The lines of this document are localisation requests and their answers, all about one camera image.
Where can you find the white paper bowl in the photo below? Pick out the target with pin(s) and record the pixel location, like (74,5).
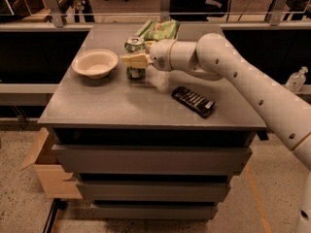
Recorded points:
(95,64)

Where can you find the green soda can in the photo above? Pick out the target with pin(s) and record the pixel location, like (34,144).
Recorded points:
(134,44)

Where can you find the clear plastic bottle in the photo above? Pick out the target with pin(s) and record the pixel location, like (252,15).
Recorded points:
(297,80)

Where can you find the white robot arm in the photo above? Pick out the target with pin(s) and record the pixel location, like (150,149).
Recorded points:
(213,57)

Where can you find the cardboard box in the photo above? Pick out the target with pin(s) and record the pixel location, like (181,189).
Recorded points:
(55,182)

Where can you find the black candy bar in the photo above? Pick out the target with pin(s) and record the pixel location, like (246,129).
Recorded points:
(194,101)

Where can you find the metal railing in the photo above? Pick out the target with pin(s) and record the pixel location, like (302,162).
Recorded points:
(84,13)

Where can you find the green chip bag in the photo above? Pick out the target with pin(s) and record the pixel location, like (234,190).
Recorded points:
(156,31)

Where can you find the grey drawer cabinet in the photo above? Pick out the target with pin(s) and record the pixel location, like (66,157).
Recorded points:
(138,153)

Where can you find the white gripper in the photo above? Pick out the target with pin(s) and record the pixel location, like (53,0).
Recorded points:
(160,54)

